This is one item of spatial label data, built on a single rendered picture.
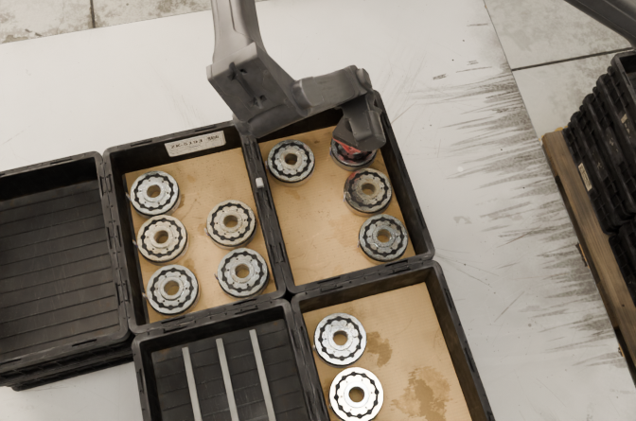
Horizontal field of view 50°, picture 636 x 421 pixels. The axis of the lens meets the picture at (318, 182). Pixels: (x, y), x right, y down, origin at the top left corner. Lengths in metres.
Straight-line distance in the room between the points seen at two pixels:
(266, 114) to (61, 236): 0.75
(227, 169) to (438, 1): 0.79
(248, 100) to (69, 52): 1.09
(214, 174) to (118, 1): 1.52
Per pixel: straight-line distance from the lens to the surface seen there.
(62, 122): 1.82
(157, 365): 1.42
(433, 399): 1.40
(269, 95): 0.87
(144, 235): 1.46
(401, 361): 1.40
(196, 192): 1.51
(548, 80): 2.77
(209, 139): 1.48
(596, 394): 1.63
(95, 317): 1.47
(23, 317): 1.51
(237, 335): 1.40
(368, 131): 1.27
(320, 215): 1.47
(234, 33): 0.89
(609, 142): 2.22
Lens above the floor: 2.20
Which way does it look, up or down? 66 degrees down
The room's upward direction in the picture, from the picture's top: 2 degrees clockwise
